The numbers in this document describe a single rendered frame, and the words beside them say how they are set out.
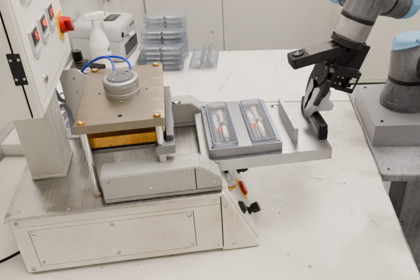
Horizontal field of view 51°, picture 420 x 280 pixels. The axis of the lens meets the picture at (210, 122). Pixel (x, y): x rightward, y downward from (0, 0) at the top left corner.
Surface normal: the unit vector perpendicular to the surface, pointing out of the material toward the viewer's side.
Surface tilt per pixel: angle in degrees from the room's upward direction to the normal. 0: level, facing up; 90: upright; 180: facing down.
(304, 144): 0
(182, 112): 90
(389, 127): 90
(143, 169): 0
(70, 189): 0
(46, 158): 90
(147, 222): 90
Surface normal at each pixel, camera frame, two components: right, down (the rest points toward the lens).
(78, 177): -0.06, -0.85
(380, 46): -0.08, 0.53
